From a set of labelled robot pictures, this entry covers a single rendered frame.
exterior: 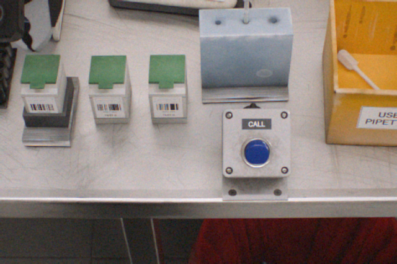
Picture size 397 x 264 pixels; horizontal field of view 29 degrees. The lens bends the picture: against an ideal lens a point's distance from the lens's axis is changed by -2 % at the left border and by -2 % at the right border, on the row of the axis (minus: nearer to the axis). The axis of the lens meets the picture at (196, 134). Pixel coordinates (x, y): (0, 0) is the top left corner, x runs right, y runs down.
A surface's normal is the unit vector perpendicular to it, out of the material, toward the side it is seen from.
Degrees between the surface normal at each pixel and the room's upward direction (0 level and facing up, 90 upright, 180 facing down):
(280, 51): 90
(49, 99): 90
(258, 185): 0
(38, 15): 91
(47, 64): 0
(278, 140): 30
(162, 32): 0
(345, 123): 90
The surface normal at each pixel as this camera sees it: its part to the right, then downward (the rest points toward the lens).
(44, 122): -0.04, 0.83
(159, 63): -0.03, -0.56
